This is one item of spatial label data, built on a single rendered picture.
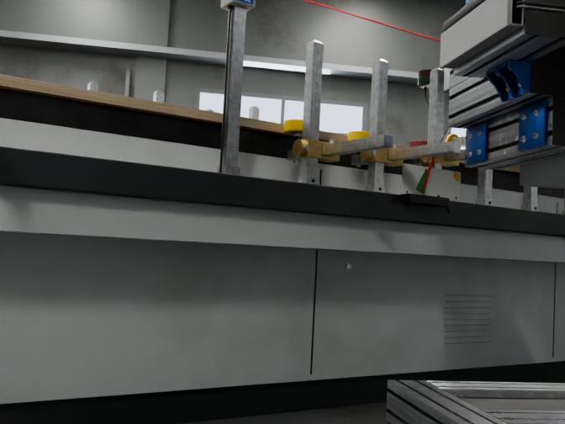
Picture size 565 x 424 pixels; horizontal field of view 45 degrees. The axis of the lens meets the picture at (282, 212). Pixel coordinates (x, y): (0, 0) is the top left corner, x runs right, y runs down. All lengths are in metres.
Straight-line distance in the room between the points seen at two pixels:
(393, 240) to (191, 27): 5.48
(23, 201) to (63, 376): 0.50
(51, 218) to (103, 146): 0.34
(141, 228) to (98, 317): 0.31
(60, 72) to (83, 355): 5.59
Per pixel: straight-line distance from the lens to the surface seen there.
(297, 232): 1.90
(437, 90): 2.28
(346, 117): 7.35
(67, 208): 1.62
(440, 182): 2.24
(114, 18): 7.37
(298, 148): 1.91
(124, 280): 1.88
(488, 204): 2.41
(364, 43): 7.62
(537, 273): 3.01
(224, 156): 1.78
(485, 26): 1.22
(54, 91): 1.82
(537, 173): 1.51
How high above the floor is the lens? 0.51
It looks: 3 degrees up
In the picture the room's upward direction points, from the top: 3 degrees clockwise
